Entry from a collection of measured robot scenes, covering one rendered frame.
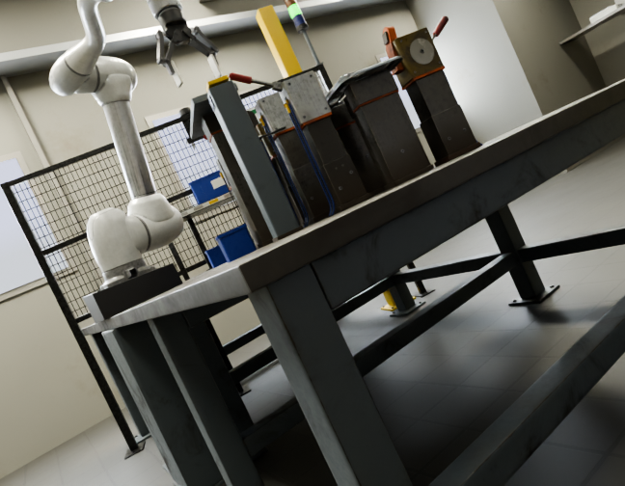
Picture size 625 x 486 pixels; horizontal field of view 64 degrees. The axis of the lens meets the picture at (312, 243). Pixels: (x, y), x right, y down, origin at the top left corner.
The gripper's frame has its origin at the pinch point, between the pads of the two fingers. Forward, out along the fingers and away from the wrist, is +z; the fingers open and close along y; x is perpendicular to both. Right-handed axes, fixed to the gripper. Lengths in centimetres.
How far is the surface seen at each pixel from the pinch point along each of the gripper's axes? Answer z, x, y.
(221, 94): 12.2, -15.8, -6.4
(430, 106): 38, -44, 36
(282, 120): 20.8, -8.0, 15.6
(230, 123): 20.1, -15.3, -7.5
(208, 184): 12, 108, 49
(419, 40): 20, -46, 40
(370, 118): 35, -39, 17
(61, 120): -107, 288, 53
